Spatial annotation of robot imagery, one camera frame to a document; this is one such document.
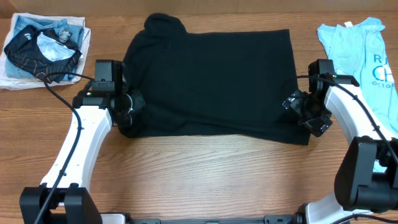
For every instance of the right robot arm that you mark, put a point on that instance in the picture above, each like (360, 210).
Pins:
(366, 182)

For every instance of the light blue t-shirt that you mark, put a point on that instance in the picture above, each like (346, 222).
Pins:
(359, 50)

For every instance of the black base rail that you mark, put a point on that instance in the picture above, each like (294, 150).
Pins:
(268, 219)

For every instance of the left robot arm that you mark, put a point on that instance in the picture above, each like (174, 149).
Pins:
(63, 195)

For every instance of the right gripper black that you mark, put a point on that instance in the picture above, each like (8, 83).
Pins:
(320, 125)

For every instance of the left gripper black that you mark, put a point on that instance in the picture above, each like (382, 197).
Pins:
(140, 101)

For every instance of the black t-shirt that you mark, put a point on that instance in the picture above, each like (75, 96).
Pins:
(212, 83)

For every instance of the folded black patterned shirt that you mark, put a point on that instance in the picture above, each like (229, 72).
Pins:
(42, 53)

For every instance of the folded beige cloth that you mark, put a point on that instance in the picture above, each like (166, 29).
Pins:
(27, 83)

